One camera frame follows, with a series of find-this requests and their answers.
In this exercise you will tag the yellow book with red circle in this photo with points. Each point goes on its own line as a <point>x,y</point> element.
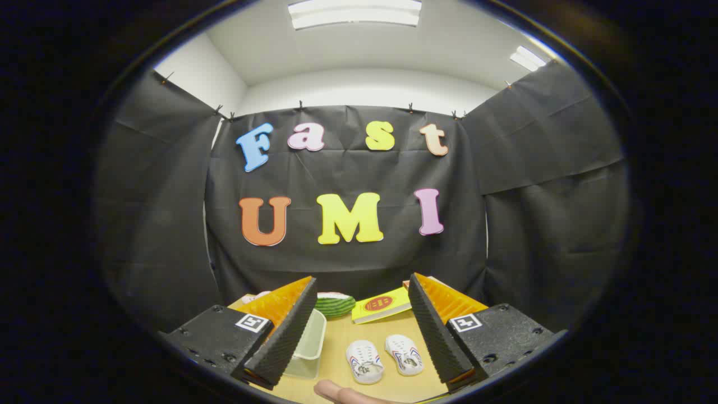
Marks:
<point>381,306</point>

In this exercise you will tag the long ceiling light panel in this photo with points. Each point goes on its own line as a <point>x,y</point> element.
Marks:
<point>353,14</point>

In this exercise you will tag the pink and green plush toy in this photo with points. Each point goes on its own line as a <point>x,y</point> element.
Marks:
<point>263,294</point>

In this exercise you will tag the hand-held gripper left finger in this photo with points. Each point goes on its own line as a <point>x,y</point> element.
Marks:
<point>289,336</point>

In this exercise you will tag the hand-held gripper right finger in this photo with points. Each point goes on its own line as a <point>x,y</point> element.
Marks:
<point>440,336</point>

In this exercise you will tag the cream fabric storage box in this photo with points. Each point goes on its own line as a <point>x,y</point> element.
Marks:
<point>311,342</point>

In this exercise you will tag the watermelon slice plush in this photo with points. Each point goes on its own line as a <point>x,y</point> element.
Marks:
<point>336,306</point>

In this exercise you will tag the small ceiling light panel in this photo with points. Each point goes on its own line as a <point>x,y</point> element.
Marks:
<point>527,58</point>

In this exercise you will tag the white canvas shoe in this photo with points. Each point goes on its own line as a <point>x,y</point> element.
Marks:
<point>364,359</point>
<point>404,353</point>

